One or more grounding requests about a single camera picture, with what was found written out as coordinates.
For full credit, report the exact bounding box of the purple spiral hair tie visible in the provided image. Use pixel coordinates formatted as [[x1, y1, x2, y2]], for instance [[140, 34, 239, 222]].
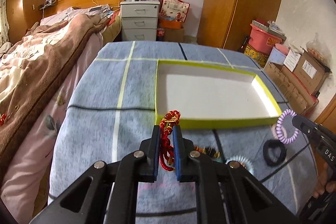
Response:
[[276, 109, 300, 144]]

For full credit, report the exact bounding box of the light blue spiral hair tie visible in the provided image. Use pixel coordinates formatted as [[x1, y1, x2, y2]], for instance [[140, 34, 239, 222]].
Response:
[[225, 155, 254, 175]]

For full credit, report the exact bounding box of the black gold chain hair tie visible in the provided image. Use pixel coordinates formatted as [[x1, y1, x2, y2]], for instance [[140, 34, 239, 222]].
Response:
[[193, 145, 222, 162]]

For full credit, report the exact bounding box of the black fitness band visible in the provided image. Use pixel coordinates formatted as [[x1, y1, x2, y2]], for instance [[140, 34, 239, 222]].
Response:
[[262, 139, 287, 167]]

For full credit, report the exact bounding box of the red beaded cord bracelet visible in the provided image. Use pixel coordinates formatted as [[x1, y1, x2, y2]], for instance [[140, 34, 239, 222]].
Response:
[[159, 109, 182, 172]]

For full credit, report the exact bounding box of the right hand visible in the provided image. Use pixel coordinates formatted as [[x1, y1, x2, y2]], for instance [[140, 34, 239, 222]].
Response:
[[313, 163, 336, 198]]

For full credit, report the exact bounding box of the large cardboard box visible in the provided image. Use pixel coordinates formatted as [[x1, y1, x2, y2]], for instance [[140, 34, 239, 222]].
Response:
[[264, 63, 319, 117]]

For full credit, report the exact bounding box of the small cardboard box with label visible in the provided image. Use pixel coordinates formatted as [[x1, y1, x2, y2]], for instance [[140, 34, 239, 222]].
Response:
[[293, 51, 331, 96]]

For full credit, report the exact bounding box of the yellow patterned tin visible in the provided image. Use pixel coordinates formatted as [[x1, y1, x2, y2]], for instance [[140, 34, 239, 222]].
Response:
[[244, 44, 269, 68]]

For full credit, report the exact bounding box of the pink floral bed sheet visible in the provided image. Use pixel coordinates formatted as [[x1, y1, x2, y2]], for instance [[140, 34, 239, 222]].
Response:
[[0, 7, 106, 224]]

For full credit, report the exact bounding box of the blue plaid tablecloth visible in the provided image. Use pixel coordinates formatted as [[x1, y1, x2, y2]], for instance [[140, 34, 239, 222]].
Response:
[[49, 41, 317, 223]]

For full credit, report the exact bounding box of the pink plastic bucket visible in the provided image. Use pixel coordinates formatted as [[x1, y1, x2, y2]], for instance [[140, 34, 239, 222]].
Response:
[[248, 24, 282, 55]]

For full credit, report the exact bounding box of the yellow-green shallow box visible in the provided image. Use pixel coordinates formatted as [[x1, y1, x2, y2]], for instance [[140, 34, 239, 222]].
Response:
[[155, 60, 282, 130]]

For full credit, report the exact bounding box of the brown fleece blanket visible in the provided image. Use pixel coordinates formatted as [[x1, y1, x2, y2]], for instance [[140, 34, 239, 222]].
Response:
[[1, 14, 109, 177]]

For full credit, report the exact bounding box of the cola bottle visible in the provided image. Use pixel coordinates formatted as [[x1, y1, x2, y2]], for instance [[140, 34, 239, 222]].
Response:
[[157, 28, 165, 42]]

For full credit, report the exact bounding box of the orange box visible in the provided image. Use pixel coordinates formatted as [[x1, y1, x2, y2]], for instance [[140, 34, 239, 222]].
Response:
[[158, 18, 183, 30]]

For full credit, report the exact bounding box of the red patterned gift bag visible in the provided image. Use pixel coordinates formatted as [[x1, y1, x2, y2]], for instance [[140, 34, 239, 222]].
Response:
[[159, 0, 190, 23]]

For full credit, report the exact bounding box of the grey three-drawer nightstand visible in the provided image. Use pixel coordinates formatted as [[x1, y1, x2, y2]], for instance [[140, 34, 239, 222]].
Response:
[[120, 1, 160, 41]]

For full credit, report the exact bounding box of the floral curtain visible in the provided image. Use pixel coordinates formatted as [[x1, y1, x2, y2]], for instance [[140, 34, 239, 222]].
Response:
[[0, 0, 10, 46]]

